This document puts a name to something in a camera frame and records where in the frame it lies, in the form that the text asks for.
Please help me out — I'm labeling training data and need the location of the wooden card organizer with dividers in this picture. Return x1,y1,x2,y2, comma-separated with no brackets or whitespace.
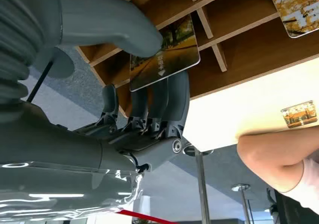
74,0,319,118

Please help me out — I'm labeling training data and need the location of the small autumn photo card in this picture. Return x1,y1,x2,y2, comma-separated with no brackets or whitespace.
281,100,319,129

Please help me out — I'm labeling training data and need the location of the person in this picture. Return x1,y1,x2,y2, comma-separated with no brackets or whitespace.
278,149,319,216

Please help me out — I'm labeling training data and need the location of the autumn tree photo card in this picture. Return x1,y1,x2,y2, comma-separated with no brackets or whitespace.
265,0,319,39

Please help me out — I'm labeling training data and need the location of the ribbed grey right arm sleeve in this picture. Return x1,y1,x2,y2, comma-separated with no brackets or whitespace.
0,0,62,106

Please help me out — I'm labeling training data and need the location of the red barrier belt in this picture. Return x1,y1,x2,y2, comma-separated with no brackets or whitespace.
115,210,176,224

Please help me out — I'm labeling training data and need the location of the chrome stanchion pole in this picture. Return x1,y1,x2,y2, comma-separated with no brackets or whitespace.
182,144,214,224
231,184,251,224

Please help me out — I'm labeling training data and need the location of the black cable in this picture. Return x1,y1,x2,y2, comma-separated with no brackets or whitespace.
26,60,54,103

